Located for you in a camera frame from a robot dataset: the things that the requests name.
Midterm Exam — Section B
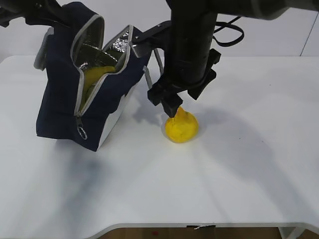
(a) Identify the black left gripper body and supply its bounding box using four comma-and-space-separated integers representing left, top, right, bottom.
24, 0, 70, 27

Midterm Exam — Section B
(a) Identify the black cable loop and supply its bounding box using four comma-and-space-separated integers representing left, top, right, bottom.
212, 15, 244, 47

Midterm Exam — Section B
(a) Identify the yellow banana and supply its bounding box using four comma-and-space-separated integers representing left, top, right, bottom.
80, 66, 116, 110

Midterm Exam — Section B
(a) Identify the navy blue lunch bag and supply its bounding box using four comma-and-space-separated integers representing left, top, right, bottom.
34, 1, 151, 151

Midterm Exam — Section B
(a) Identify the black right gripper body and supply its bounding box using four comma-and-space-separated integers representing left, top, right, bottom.
147, 48, 222, 106

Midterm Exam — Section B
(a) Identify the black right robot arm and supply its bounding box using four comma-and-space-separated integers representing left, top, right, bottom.
145, 0, 319, 118

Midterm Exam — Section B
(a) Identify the yellow pear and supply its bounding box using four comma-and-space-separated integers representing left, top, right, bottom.
164, 107, 199, 143

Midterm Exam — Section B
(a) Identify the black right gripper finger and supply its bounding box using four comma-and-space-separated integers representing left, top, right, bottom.
161, 94, 183, 118

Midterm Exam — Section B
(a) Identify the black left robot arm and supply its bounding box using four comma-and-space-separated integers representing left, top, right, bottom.
0, 0, 70, 27

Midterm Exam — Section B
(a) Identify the black tape on table edge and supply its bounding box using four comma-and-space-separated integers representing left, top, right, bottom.
186, 225, 216, 232

